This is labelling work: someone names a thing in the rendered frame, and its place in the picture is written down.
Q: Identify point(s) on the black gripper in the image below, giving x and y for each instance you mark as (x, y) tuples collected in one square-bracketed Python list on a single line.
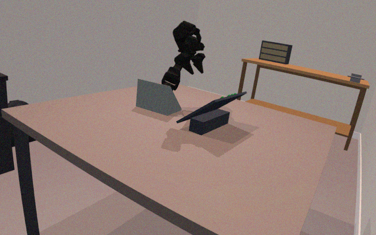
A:
[(183, 59)]

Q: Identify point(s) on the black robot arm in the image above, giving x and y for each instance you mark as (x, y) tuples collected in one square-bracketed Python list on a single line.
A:
[(183, 33)]

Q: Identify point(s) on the grey switch panel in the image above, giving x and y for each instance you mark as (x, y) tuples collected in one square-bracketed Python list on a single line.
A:
[(210, 117)]

